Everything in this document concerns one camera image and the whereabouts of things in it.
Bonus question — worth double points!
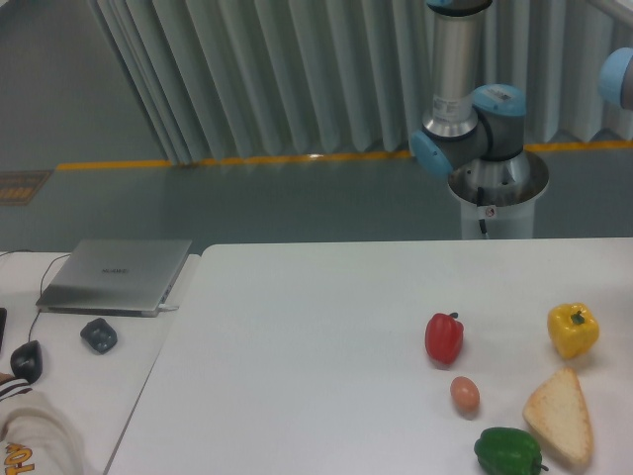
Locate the triangular bread slice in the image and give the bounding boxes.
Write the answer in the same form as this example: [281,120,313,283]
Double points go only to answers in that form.
[522,367,594,466]

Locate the white sleeved forearm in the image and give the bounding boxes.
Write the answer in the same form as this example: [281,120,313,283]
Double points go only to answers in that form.
[1,373,84,474]

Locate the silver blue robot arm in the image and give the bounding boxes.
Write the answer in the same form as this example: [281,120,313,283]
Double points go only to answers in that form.
[409,1,632,177]

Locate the red bell pepper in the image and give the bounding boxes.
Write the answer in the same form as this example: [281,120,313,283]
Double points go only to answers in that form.
[424,313,464,365]

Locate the pale pleated curtain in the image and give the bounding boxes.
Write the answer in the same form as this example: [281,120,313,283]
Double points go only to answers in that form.
[91,1,632,165]

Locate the silver closed laptop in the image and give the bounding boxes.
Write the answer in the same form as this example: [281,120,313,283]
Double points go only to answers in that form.
[37,239,192,317]

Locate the brown egg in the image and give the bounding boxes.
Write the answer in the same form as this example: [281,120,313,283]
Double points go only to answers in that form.
[450,376,480,413]

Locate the black power adapter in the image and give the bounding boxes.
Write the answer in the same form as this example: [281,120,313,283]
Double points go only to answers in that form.
[80,318,118,354]

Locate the yellow bell pepper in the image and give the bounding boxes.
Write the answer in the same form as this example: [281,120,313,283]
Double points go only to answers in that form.
[547,302,600,360]

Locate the green bell pepper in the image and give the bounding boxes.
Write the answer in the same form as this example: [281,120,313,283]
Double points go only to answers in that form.
[474,427,549,475]

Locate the black computer mouse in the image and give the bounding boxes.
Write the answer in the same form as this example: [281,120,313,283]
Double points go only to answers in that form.
[10,340,44,384]

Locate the black keyboard edge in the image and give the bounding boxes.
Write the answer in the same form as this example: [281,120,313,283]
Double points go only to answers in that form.
[0,307,8,352]

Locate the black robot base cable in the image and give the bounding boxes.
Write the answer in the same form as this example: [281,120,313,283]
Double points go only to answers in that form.
[476,186,491,240]

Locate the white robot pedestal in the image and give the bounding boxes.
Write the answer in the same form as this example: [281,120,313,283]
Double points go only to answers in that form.
[448,151,550,239]

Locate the thin black mouse cable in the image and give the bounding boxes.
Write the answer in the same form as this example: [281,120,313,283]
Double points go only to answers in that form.
[0,249,74,348]

